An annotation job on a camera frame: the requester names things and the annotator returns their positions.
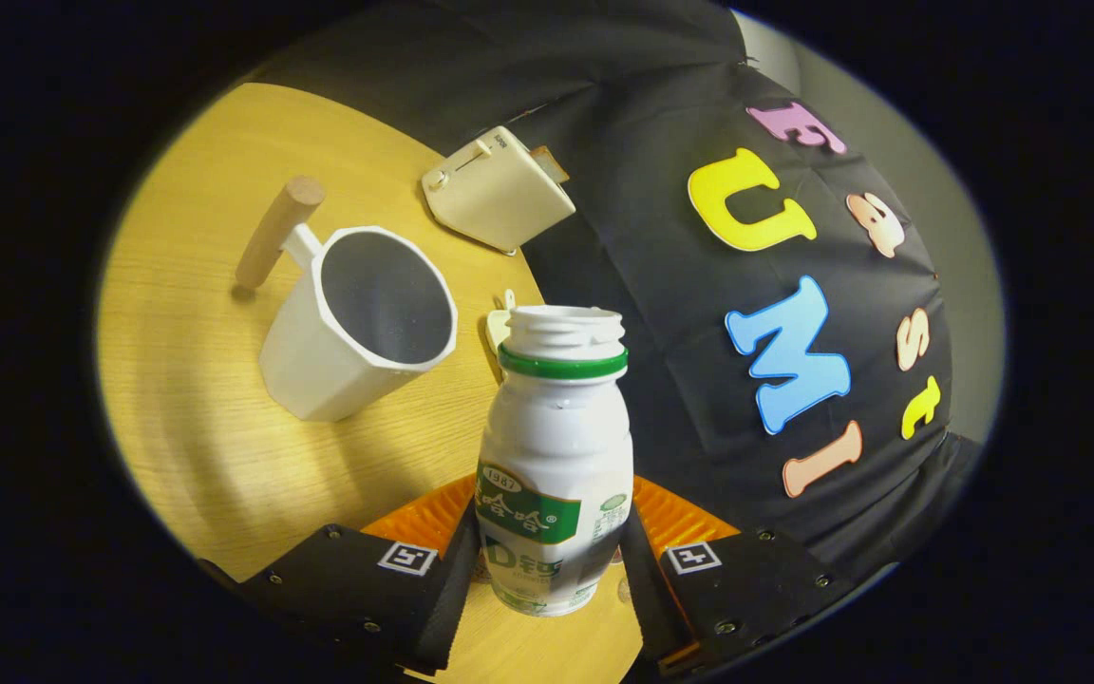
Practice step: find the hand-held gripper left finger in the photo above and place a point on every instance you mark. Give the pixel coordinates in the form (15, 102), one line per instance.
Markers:
(457, 594)

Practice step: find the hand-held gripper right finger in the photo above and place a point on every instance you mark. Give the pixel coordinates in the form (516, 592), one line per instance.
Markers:
(639, 594)

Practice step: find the white juice bottle green label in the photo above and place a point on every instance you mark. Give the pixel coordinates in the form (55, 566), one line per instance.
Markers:
(556, 427)

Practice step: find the white divided dish of beans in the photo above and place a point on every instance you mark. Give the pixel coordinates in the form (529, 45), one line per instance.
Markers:
(498, 328)

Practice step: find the wooden table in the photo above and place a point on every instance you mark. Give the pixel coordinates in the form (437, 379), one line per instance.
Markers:
(196, 380)

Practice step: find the cream toaster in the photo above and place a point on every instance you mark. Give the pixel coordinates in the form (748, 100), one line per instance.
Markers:
(495, 195)

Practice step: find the toast slice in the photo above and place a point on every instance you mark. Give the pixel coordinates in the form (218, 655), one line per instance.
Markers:
(552, 163)

